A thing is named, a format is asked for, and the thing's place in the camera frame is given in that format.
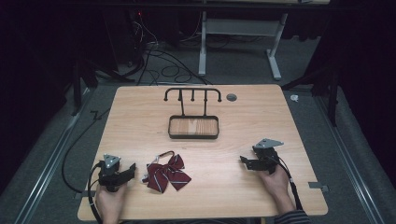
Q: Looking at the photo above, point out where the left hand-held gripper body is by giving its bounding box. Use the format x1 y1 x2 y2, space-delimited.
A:
98 153 125 192

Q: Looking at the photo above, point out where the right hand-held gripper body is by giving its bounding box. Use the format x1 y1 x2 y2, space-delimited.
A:
248 137 285 175

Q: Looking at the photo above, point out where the dark red striped bow tie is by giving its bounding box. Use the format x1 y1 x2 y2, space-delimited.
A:
141 150 192 194

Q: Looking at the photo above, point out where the black hook rack wooden tray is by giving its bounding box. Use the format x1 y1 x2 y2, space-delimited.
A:
163 87 223 140

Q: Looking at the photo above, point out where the person's left hand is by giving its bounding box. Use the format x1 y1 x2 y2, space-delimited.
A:
94 182 129 224

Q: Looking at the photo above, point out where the person's right hand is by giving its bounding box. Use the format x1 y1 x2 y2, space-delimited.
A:
257 165 297 216

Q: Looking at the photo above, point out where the black metal stand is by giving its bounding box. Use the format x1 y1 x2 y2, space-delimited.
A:
280 66 341 128
70 57 136 118

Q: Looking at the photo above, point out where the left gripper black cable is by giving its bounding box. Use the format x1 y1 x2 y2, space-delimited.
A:
87 161 106 224

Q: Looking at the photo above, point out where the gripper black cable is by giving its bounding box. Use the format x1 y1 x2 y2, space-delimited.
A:
87 161 106 224
271 154 304 211

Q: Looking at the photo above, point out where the grey metal table bracket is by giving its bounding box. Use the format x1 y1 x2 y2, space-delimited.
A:
74 189 96 201
307 181 330 193

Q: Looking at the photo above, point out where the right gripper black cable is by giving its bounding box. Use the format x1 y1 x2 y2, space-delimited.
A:
271 154 304 211

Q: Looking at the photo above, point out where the long black floor cable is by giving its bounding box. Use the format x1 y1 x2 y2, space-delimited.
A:
61 106 111 194

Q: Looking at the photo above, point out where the metal floor rail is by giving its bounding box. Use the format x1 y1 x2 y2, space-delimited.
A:
312 92 387 224
12 88 94 224

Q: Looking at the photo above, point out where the tangle of black floor cables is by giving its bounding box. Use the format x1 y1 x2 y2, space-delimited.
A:
125 12 214 87

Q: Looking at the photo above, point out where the white metal desk frame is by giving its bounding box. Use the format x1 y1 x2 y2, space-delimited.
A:
197 10 290 81

